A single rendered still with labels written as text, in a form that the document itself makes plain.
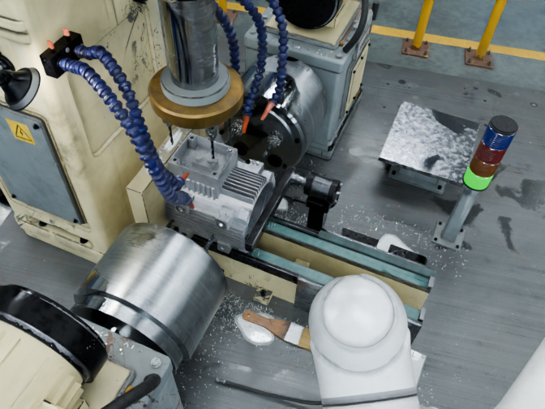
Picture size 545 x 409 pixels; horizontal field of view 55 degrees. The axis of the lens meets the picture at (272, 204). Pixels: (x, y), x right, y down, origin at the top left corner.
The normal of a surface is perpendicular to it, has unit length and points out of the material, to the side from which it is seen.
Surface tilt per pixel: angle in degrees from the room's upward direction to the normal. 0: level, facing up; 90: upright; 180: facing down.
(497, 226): 0
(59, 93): 90
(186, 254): 28
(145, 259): 2
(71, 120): 90
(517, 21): 0
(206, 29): 90
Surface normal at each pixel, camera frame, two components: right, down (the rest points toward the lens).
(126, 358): 0.04, -0.63
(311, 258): -0.40, 0.70
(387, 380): 0.20, -0.19
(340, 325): -0.33, -0.26
